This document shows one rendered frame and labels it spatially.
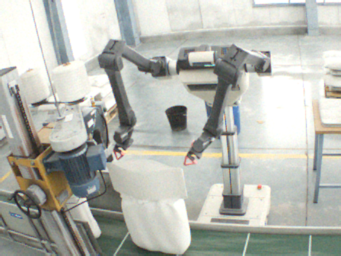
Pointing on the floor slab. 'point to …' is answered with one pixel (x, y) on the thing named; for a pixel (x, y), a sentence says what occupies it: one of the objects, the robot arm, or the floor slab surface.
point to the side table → (321, 148)
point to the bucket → (177, 117)
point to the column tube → (61, 235)
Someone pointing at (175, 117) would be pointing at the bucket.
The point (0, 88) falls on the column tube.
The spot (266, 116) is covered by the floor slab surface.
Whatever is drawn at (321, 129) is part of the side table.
